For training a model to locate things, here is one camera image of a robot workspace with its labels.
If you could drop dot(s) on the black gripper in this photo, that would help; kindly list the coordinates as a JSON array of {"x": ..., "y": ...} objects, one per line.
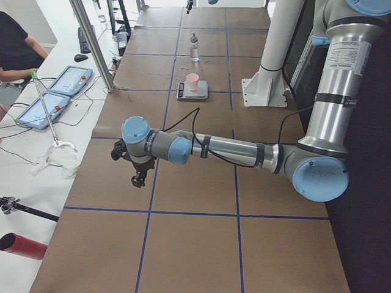
[
  {"x": 189, "y": 7},
  {"x": 142, "y": 166}
]

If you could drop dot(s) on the clear glass sauce bottle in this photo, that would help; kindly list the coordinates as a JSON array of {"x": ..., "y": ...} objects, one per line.
[{"x": 194, "y": 54}]

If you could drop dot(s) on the pink paper cup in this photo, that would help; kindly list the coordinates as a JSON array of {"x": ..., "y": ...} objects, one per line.
[{"x": 192, "y": 80}]

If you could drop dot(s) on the silver digital kitchen scale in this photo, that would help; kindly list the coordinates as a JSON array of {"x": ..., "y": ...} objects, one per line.
[{"x": 183, "y": 92}]

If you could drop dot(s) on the black keyboard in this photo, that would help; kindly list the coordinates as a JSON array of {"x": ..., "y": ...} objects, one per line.
[{"x": 83, "y": 44}]

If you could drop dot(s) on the black computer mouse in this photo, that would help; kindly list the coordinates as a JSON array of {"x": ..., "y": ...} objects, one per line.
[{"x": 80, "y": 57}]

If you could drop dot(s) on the upper teach pendant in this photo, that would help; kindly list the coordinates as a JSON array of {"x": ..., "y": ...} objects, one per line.
[{"x": 71, "y": 81}]

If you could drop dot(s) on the teach pendant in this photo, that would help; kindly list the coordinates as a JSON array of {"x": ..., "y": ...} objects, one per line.
[
  {"x": 71, "y": 81},
  {"x": 34, "y": 115}
]

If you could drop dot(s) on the lower teach pendant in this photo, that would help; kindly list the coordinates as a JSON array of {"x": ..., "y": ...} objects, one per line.
[{"x": 34, "y": 115}]

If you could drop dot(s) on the red cylinder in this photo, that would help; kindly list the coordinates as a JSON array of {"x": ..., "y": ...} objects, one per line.
[{"x": 19, "y": 245}]

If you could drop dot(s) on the person in black shirt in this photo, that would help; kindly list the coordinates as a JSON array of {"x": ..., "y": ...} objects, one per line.
[{"x": 20, "y": 53}]

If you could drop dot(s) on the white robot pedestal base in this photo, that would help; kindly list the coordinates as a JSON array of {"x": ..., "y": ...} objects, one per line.
[{"x": 266, "y": 87}]

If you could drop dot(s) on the aluminium frame post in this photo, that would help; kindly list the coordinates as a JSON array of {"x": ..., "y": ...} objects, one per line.
[{"x": 86, "y": 27}]

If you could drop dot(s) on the black camera tripod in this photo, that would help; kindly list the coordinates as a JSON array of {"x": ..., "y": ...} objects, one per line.
[{"x": 10, "y": 204}]

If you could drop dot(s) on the grabber stick green handle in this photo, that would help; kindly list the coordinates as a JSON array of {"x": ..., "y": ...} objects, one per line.
[{"x": 57, "y": 143}]

